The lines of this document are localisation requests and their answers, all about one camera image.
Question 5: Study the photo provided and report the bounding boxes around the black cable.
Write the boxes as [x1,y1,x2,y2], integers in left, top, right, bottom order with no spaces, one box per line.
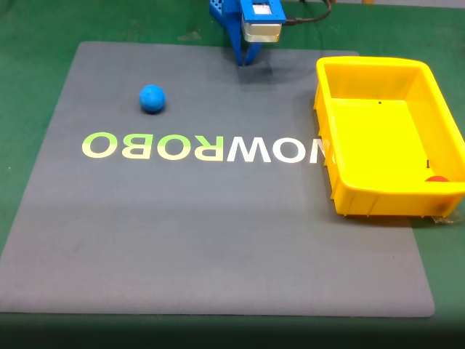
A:
[285,0,333,26]

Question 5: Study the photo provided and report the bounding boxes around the yellow plastic bin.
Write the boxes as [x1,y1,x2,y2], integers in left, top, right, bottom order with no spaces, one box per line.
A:
[313,56,465,218]

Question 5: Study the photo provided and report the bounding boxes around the blue foam ball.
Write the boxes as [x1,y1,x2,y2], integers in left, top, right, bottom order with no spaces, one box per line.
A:
[139,84,166,114]

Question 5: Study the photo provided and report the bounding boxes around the clear plastic wrap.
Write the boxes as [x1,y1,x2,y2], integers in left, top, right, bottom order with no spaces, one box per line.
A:
[430,212,463,225]

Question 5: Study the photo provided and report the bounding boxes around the grey mat with NOWROBO print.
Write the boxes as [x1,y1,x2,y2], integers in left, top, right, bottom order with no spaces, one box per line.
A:
[0,41,436,318]

